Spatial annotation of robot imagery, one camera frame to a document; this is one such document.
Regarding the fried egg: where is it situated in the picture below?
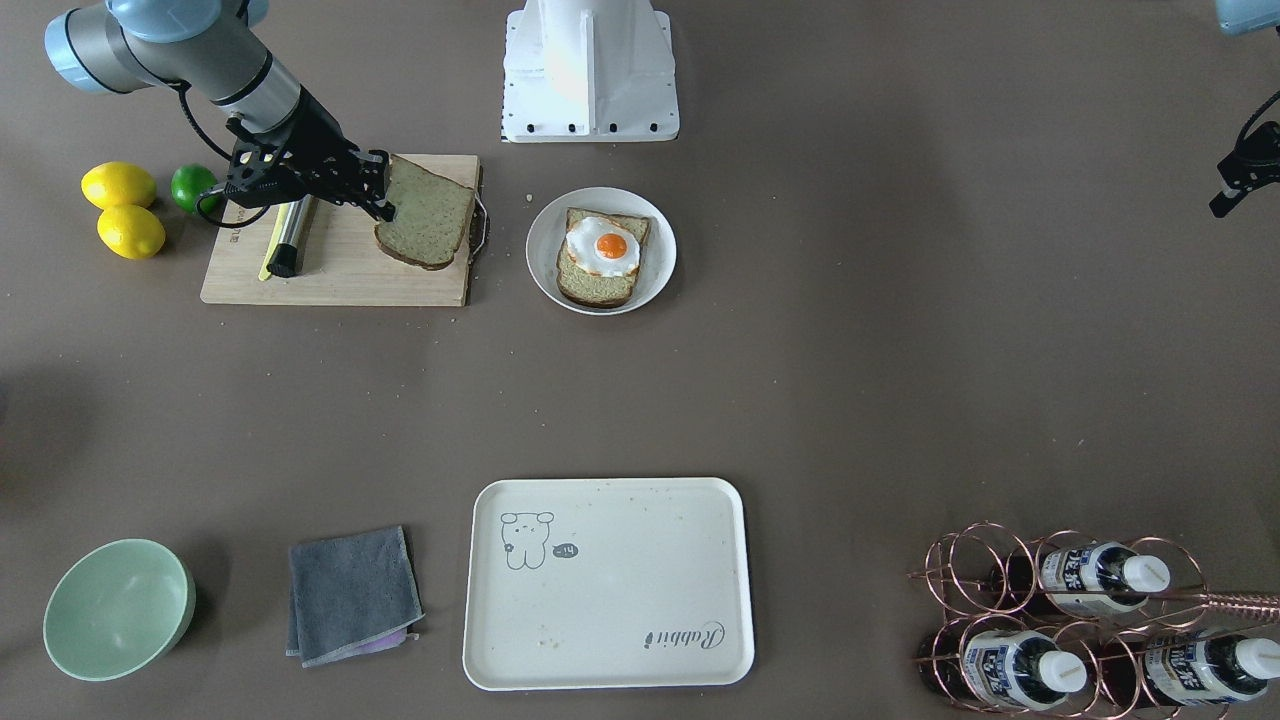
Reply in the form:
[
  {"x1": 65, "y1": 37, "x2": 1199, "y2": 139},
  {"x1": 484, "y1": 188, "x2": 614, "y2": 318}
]
[{"x1": 564, "y1": 217, "x2": 641, "y2": 278}]

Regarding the upper bottle white cap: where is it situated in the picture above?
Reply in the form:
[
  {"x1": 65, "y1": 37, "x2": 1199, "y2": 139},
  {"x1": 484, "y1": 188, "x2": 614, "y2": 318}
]
[{"x1": 989, "y1": 541, "x2": 1172, "y2": 618}]

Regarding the lower bottle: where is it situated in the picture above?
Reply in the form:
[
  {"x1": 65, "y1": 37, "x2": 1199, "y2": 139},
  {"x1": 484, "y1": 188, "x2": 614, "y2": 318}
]
[
  {"x1": 916, "y1": 630, "x2": 1089, "y2": 711},
  {"x1": 1098, "y1": 629, "x2": 1279, "y2": 708}
]

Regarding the brown bread slice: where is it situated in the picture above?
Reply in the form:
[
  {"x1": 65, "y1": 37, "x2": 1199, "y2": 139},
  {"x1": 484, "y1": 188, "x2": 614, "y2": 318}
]
[
  {"x1": 557, "y1": 208, "x2": 652, "y2": 309},
  {"x1": 374, "y1": 155, "x2": 475, "y2": 272}
]

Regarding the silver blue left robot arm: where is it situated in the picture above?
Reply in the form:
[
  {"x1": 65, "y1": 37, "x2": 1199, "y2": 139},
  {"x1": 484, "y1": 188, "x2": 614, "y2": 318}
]
[{"x1": 1210, "y1": 1, "x2": 1279, "y2": 218}]

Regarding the grey folded cloth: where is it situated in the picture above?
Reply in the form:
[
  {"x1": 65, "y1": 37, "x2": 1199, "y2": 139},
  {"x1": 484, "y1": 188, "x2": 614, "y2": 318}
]
[{"x1": 285, "y1": 525, "x2": 425, "y2": 667}]

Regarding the copper wire bottle rack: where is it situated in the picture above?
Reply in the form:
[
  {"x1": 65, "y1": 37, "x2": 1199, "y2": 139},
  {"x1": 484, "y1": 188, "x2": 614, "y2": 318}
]
[{"x1": 911, "y1": 521, "x2": 1277, "y2": 719}]

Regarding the cream rectangular tray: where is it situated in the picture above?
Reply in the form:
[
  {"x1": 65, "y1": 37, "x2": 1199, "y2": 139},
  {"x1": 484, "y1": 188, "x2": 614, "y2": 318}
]
[{"x1": 462, "y1": 477, "x2": 756, "y2": 691}]

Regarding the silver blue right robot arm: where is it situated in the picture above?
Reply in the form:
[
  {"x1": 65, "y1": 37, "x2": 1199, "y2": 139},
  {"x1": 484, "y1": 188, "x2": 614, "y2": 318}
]
[{"x1": 44, "y1": 1, "x2": 396, "y2": 222}]

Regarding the upper yellow lemon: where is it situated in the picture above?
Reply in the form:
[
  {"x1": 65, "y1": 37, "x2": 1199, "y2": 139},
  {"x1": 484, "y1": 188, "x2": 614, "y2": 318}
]
[{"x1": 79, "y1": 161, "x2": 157, "y2": 210}]

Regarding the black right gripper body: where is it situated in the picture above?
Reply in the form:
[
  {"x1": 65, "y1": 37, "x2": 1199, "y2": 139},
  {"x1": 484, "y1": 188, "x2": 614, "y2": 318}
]
[{"x1": 221, "y1": 88, "x2": 389, "y2": 210}]

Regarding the wooden cutting board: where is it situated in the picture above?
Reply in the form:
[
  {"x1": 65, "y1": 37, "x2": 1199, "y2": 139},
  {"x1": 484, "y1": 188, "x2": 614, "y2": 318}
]
[{"x1": 200, "y1": 201, "x2": 483, "y2": 307}]

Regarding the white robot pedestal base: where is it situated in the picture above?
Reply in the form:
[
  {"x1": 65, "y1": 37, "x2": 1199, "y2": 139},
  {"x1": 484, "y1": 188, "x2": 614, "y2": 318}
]
[{"x1": 500, "y1": 1, "x2": 681, "y2": 143}]

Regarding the light green bowl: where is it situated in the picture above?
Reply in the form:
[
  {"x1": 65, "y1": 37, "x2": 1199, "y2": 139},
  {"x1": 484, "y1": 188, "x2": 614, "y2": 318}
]
[{"x1": 42, "y1": 538, "x2": 196, "y2": 682}]

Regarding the white round plate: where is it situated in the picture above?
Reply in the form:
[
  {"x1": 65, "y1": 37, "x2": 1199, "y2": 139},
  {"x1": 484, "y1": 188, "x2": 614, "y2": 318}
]
[{"x1": 526, "y1": 187, "x2": 677, "y2": 315}]

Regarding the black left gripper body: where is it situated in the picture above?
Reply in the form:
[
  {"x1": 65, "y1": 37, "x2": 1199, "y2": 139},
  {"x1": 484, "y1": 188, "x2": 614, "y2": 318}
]
[{"x1": 1210, "y1": 120, "x2": 1279, "y2": 218}]

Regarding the lower yellow lemon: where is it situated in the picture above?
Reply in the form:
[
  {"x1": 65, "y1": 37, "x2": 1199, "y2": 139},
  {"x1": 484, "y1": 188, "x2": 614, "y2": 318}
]
[{"x1": 96, "y1": 205, "x2": 166, "y2": 259}]

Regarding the yellow lemon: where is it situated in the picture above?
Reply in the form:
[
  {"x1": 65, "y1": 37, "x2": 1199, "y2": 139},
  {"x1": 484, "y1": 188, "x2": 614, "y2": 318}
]
[
  {"x1": 96, "y1": 205, "x2": 166, "y2": 259},
  {"x1": 79, "y1": 161, "x2": 157, "y2": 210}
]

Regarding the green lime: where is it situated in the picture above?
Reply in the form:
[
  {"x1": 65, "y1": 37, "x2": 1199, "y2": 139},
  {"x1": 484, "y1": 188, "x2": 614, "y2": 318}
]
[{"x1": 170, "y1": 163, "x2": 219, "y2": 215}]

